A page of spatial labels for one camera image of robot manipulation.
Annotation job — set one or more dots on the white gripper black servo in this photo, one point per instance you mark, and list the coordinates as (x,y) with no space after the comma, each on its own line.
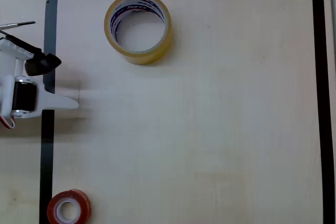
(24,96)

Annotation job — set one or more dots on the small red tape roll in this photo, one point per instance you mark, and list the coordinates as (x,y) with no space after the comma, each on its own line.
(53,204)

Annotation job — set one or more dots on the large yellowish clear tape roll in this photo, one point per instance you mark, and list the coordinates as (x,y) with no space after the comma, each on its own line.
(111,24)

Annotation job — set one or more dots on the thin metal screwdriver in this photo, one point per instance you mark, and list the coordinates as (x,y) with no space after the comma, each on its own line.
(18,24)

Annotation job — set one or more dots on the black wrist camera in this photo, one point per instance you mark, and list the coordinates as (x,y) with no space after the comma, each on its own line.
(42,64)

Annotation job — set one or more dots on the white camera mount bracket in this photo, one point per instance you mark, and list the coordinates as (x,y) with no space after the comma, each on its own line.
(10,56)

